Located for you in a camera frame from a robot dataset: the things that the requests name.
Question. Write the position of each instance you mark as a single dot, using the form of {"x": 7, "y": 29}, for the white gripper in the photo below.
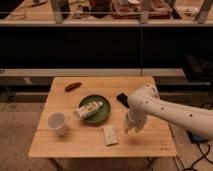
{"x": 134, "y": 116}

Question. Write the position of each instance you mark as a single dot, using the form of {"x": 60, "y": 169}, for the white sponge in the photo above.
{"x": 110, "y": 135}

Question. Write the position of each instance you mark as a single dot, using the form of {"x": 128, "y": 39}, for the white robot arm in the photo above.
{"x": 145, "y": 101}

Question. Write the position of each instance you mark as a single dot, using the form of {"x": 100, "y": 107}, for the black rectangular block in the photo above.
{"x": 122, "y": 98}

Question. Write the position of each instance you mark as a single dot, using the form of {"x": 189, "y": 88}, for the green plate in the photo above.
{"x": 102, "y": 114}

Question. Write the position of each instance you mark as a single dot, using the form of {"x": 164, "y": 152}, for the white snack packet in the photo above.
{"x": 87, "y": 109}

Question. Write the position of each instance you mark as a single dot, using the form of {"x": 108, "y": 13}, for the wooden table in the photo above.
{"x": 87, "y": 141}

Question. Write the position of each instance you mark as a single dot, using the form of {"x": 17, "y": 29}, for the red sausage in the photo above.
{"x": 72, "y": 86}

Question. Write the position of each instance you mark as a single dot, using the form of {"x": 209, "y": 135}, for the white paper cup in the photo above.
{"x": 57, "y": 123}

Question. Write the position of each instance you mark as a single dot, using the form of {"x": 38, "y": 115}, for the black equipment on right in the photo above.
{"x": 198, "y": 69}

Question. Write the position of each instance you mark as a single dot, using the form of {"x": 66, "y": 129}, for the dark shelf unit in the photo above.
{"x": 50, "y": 38}

